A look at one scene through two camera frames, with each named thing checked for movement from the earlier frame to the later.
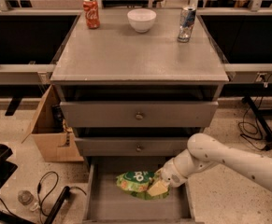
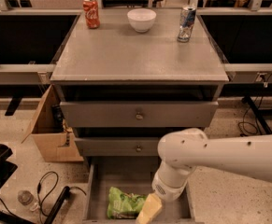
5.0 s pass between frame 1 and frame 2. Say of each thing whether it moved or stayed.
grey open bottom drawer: stayed
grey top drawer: stayed
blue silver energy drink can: stayed
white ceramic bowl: stayed
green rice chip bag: moved
